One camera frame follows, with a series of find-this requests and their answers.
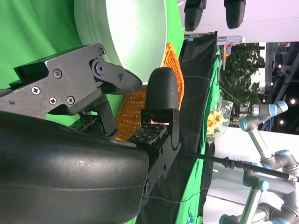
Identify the green tablecloth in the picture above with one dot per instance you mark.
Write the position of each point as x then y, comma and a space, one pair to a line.
35, 30

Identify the green leafy plant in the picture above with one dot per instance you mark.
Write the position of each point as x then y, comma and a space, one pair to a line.
240, 70

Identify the clear bag of bread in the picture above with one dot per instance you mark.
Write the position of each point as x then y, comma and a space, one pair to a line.
218, 119

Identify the black backdrop cloth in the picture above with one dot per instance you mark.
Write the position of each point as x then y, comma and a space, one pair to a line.
194, 81

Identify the orange wicker basket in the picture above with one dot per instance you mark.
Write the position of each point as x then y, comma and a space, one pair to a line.
130, 112

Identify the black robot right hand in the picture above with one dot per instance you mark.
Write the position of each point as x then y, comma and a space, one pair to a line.
58, 177

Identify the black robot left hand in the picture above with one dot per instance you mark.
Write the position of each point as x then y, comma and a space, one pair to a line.
194, 14

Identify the black stand pole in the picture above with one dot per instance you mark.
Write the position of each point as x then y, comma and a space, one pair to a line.
233, 162

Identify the pale grey-green bowl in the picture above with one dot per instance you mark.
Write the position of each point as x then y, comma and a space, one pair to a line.
140, 30

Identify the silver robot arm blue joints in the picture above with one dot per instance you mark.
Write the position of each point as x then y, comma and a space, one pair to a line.
254, 137

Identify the green cloth with small print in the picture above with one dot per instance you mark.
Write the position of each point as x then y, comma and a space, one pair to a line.
187, 186

